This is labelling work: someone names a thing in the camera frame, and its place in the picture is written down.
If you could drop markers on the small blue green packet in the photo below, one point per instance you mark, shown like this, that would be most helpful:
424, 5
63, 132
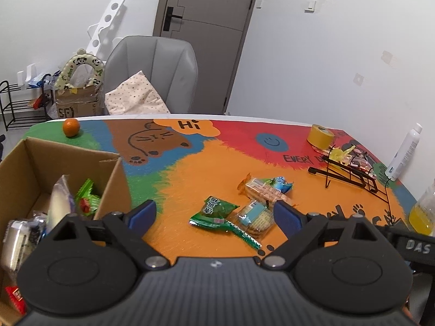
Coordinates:
280, 183

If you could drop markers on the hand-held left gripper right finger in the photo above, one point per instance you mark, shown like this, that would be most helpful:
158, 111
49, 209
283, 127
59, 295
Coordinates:
285, 215

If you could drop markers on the blue white plastic bag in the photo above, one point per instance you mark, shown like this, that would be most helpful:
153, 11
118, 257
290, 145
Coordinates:
39, 80

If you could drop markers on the grey chair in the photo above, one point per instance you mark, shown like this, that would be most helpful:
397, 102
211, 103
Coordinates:
153, 61

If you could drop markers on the dotted cream cushion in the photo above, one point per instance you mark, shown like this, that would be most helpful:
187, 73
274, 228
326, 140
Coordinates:
132, 96

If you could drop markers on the taped cardboard box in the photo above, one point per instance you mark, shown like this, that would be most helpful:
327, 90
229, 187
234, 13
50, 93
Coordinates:
81, 103

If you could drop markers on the glass jar with yellow liquid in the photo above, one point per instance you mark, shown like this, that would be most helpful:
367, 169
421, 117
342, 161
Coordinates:
423, 217

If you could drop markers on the grey door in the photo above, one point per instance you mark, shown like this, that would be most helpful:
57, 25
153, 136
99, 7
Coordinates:
210, 57

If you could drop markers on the white bottle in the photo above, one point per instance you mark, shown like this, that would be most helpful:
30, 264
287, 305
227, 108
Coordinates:
404, 152

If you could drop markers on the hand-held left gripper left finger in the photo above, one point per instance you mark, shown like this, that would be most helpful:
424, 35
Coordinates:
142, 212

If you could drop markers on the green candy packet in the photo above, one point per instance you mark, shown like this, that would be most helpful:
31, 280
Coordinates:
86, 193

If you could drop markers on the black shoe rack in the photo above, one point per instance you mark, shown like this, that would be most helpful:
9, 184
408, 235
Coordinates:
20, 106

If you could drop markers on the clear packet with dark label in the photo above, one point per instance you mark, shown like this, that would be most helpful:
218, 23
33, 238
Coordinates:
17, 241

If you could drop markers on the long white cake packet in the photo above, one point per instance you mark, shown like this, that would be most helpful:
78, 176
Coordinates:
59, 200

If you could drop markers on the blue cookie packet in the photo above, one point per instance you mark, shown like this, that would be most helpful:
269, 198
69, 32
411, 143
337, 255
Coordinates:
253, 215

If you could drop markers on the orange cracker packet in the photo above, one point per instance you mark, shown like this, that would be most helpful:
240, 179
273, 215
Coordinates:
261, 192

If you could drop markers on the orange fruit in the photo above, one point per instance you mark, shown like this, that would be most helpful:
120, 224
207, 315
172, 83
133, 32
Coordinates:
71, 127

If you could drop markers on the clear red snack packet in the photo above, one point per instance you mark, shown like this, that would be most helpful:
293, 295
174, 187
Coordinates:
358, 163

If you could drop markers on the yellow tape roll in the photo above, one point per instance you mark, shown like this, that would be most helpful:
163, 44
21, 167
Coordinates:
319, 137

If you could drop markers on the large green snack packet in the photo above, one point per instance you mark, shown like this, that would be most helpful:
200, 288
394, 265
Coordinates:
214, 210

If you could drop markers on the colourful printed table mat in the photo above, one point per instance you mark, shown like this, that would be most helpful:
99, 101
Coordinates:
204, 169

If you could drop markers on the yellow plastic wrapper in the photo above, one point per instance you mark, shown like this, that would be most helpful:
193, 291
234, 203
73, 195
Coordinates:
336, 154

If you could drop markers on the white perforated board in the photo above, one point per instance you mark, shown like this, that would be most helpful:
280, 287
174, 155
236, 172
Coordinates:
108, 17

